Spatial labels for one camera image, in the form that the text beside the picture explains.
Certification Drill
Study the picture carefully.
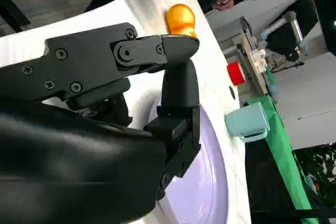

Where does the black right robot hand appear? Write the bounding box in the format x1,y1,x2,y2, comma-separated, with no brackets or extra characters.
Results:
0,22,202,224

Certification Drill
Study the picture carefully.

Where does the orange and white bread roll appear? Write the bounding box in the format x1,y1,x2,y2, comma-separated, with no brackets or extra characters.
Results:
164,3,197,38

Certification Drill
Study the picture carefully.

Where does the lilac plate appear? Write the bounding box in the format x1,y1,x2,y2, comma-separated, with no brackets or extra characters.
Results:
143,90,230,224

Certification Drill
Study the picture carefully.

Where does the pale green mug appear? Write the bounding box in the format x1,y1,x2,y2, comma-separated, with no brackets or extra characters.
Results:
224,102,270,143

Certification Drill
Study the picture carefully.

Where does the red box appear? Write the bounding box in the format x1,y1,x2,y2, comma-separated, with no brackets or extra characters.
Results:
226,61,247,86

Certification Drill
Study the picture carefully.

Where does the grey workshop machine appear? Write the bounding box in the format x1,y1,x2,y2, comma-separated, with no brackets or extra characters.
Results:
219,16,271,96

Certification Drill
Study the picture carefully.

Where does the green cloth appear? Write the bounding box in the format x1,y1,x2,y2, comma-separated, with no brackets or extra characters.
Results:
248,65,320,224

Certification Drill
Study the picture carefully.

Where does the black monitor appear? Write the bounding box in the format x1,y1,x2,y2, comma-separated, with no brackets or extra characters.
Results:
265,11,307,62

